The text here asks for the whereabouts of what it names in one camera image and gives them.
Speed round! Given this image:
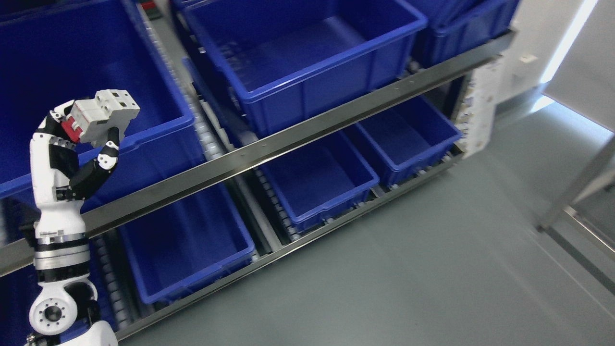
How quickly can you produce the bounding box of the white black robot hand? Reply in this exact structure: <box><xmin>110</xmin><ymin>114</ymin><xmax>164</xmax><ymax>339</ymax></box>
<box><xmin>29</xmin><ymin>99</ymin><xmax>120</xmax><ymax>245</ymax></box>

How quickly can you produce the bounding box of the white red circuit breaker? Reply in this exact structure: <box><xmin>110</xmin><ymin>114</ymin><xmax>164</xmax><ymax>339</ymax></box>
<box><xmin>61</xmin><ymin>89</ymin><xmax>141</xmax><ymax>148</ymax></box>

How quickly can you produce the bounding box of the metal roller shelf rack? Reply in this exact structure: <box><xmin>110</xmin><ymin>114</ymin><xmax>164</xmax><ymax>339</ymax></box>
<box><xmin>0</xmin><ymin>0</ymin><xmax>518</xmax><ymax>342</ymax></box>

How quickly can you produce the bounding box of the large blue bin left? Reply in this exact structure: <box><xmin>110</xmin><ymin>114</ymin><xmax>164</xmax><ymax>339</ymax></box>
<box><xmin>0</xmin><ymin>0</ymin><xmax>206</xmax><ymax>211</ymax></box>

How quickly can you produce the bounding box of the large blue bin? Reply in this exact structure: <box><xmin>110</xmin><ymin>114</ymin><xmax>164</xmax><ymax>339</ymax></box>
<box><xmin>0</xmin><ymin>0</ymin><xmax>206</xmax><ymax>211</ymax></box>
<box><xmin>182</xmin><ymin>0</ymin><xmax>428</xmax><ymax>136</ymax></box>

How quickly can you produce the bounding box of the lower blue bin left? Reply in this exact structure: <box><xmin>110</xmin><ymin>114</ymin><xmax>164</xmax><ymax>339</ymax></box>
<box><xmin>119</xmin><ymin>184</ymin><xmax>256</xmax><ymax>305</ymax></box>

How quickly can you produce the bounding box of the large blue bin center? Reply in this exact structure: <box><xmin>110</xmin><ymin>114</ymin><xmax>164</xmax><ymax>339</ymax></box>
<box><xmin>182</xmin><ymin>0</ymin><xmax>428</xmax><ymax>136</ymax></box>

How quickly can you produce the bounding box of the lower blue bin middle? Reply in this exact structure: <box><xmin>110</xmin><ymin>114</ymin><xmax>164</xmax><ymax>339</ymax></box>
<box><xmin>260</xmin><ymin>132</ymin><xmax>380</xmax><ymax>234</ymax></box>

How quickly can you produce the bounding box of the lower blue bin right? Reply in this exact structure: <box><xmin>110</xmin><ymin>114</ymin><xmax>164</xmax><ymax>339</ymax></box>
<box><xmin>344</xmin><ymin>96</ymin><xmax>463</xmax><ymax>187</ymax></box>

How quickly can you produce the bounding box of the blue bin top right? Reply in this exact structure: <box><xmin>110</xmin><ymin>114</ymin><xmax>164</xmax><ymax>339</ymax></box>
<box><xmin>411</xmin><ymin>0</ymin><xmax>520</xmax><ymax>68</ymax></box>

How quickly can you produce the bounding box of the stainless steel table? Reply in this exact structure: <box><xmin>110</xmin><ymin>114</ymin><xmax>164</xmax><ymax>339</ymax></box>
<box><xmin>536</xmin><ymin>136</ymin><xmax>615</xmax><ymax>294</ymax></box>

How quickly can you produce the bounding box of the white perforated shelf post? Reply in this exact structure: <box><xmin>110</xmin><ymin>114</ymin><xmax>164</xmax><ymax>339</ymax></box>
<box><xmin>455</xmin><ymin>57</ymin><xmax>504</xmax><ymax>157</ymax></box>

